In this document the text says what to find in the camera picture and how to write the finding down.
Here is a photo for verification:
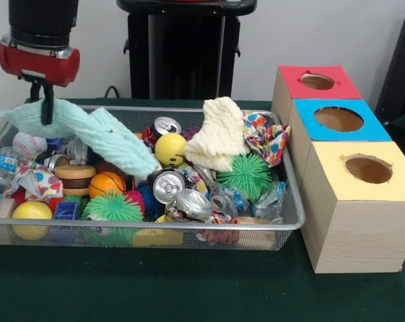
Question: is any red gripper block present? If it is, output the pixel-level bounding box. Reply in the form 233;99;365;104
0;37;81;126

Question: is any mint green cloth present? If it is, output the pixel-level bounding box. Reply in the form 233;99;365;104
0;99;160;179

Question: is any cream yellow cloth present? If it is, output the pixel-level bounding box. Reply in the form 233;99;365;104
183;97;250;172

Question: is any polka dot colourful cloth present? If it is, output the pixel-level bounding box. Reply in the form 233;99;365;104
243;112;291;168

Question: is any clear shallow mesh bin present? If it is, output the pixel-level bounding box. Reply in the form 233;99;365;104
0;104;307;250

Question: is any wooden box with three holes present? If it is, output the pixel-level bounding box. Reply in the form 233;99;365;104
271;65;405;274

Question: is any white baseball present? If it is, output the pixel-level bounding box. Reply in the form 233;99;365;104
12;132;48;160

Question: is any burger toy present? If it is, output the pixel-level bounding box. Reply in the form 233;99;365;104
54;165;97;197

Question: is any orange basketball toy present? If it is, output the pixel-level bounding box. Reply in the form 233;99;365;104
89;172;126;199

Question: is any plain yellow ball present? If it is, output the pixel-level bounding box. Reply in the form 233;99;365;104
12;201;54;241

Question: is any red can with silver top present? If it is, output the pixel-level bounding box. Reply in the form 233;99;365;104
143;117;182;146

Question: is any yellow smiley ball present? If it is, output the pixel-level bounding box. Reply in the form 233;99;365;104
154;133;188;168

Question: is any silver can with dark rim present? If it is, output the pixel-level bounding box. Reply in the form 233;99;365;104
153;170;186;204

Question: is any crushed silver can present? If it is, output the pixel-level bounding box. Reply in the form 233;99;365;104
165;189;214;222

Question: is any large green spiky ball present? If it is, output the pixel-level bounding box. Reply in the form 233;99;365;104
217;153;273;201

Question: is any black chair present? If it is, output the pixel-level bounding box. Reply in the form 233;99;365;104
377;7;405;131

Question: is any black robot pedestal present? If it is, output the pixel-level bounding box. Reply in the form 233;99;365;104
117;0;258;101

